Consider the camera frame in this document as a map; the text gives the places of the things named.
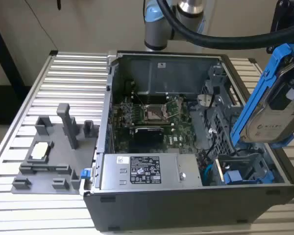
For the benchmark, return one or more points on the silver CPU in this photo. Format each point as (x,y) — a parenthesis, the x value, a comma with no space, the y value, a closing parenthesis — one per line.
(40,149)

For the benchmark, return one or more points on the black box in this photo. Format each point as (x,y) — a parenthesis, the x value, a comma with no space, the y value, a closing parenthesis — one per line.
(7,105)

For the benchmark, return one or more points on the silver power supply unit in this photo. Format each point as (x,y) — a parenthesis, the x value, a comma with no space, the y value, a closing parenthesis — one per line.
(112,171)

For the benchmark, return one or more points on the blue case latch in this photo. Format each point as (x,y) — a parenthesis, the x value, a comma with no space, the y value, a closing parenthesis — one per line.
(85,173)

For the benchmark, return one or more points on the black fan shroud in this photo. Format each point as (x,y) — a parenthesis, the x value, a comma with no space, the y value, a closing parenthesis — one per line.
(174,78)

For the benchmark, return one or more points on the grey parts rack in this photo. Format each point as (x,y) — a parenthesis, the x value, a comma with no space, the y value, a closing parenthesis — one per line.
(61,156)

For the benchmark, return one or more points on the hard disk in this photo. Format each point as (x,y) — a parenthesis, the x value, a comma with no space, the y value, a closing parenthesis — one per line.
(259,117)

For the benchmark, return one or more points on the open black PC case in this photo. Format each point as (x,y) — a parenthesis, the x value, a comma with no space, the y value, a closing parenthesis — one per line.
(161,210)

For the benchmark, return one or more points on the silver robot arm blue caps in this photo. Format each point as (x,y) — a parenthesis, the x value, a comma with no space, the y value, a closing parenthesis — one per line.
(156,31)

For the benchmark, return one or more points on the black furniture frame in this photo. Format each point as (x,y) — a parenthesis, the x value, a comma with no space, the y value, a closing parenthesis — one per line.
(5,49)

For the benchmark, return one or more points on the metal disk bay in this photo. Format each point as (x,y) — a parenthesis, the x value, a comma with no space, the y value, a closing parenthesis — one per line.
(223,127)

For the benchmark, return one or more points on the CPU socket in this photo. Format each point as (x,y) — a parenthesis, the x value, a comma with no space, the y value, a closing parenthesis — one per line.
(152,113)

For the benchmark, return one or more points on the green motherboard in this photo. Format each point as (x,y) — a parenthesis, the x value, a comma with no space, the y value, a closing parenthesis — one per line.
(181,139)

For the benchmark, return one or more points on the blue disk carrier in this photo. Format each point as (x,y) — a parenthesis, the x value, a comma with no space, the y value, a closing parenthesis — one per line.
(232,176)

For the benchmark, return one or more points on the black graphics card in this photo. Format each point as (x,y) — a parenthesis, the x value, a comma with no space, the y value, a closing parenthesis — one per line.
(148,135)

